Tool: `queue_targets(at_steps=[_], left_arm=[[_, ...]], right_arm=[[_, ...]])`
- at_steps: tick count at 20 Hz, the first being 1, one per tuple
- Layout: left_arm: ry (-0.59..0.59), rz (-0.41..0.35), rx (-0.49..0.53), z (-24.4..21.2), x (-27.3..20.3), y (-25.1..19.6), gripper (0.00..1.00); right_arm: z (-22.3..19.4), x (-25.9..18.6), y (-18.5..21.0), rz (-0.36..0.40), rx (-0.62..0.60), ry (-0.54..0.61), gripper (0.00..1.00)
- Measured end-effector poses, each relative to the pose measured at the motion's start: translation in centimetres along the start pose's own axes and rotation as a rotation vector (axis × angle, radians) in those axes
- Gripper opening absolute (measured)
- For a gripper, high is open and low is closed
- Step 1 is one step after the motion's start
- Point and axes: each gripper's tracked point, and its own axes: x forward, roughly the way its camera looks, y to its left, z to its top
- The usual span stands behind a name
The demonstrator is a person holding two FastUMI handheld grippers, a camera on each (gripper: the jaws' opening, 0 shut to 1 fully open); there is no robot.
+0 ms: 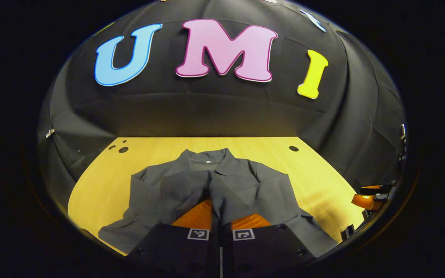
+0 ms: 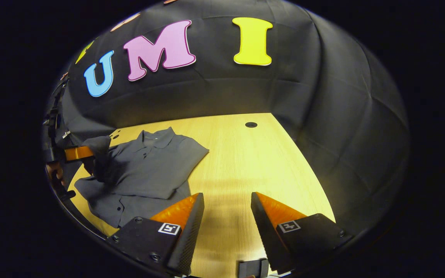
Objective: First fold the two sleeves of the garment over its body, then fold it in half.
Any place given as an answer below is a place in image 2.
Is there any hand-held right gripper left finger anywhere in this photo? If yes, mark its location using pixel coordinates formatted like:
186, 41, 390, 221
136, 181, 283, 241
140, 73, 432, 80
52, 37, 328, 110
107, 192, 205, 276

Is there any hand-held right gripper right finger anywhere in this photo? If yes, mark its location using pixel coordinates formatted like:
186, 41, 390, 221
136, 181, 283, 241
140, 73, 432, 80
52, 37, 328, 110
251, 192, 353, 275

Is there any grey button shirt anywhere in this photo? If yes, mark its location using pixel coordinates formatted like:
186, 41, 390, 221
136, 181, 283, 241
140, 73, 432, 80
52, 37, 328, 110
74, 127, 210, 228

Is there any dark table edge clamp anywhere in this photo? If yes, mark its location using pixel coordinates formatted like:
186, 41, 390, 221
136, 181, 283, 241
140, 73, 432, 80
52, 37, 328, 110
238, 258, 269, 278

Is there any black backdrop cloth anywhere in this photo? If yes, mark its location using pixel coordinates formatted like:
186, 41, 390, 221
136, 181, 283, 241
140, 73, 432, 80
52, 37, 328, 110
43, 0, 408, 232

